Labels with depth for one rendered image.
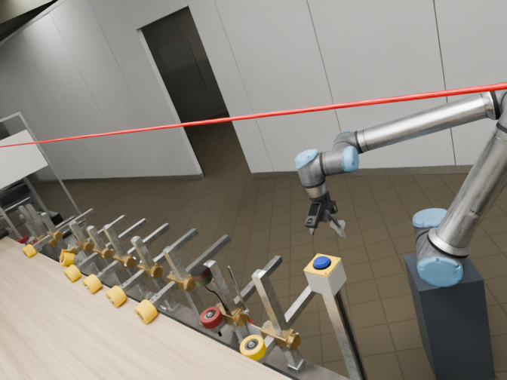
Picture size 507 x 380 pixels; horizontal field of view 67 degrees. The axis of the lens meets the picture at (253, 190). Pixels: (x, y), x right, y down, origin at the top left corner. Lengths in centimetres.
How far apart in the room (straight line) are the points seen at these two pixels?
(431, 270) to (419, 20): 233
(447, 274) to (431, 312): 34
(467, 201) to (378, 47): 235
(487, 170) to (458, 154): 239
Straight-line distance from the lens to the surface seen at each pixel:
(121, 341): 165
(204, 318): 150
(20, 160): 367
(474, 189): 143
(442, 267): 154
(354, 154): 139
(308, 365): 147
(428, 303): 183
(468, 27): 343
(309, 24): 380
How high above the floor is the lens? 181
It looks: 23 degrees down
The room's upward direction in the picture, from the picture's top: 21 degrees counter-clockwise
